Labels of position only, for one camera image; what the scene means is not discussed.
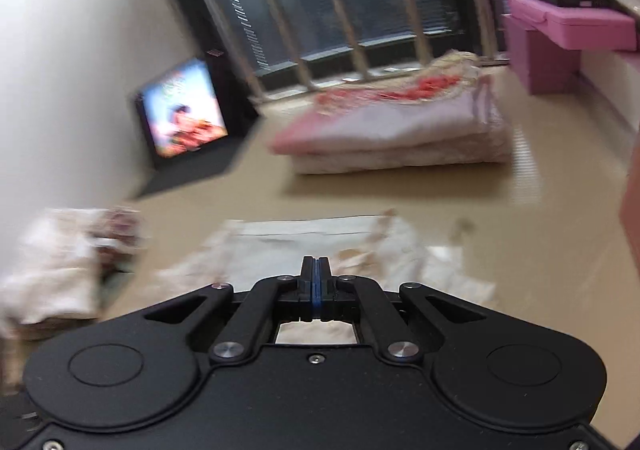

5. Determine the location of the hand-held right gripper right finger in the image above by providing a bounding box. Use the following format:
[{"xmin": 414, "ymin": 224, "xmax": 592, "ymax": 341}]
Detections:
[{"xmin": 316, "ymin": 256, "xmax": 506, "ymax": 364}]

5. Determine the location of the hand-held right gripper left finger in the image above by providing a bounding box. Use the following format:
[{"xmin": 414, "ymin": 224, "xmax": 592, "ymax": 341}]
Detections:
[{"xmin": 125, "ymin": 256, "xmax": 317, "ymax": 365}]

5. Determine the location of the cream white garment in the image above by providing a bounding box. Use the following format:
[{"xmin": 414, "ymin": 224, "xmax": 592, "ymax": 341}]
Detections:
[{"xmin": 159, "ymin": 214, "xmax": 499, "ymax": 346}]

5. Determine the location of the pink folded garment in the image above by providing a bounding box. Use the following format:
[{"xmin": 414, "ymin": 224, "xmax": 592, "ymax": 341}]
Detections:
[{"xmin": 269, "ymin": 74, "xmax": 507, "ymax": 157}]

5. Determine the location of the green garment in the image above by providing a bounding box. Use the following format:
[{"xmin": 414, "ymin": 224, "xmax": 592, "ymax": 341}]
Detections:
[{"xmin": 99, "ymin": 269, "xmax": 133, "ymax": 293}]

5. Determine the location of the black tablet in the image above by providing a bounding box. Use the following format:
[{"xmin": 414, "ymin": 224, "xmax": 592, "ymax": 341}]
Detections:
[{"xmin": 131, "ymin": 48, "xmax": 262, "ymax": 199}]

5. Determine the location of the floral cream folded garment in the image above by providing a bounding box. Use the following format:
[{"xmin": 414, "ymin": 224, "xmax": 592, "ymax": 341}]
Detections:
[{"xmin": 314, "ymin": 51, "xmax": 485, "ymax": 104}]

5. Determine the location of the steel window grille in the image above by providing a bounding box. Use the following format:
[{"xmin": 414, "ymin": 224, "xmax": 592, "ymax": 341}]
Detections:
[{"xmin": 135, "ymin": 0, "xmax": 551, "ymax": 98}]

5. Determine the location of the magenta flat box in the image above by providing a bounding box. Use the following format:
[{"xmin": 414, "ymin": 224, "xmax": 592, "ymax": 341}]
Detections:
[{"xmin": 506, "ymin": 0, "xmax": 639, "ymax": 51}]

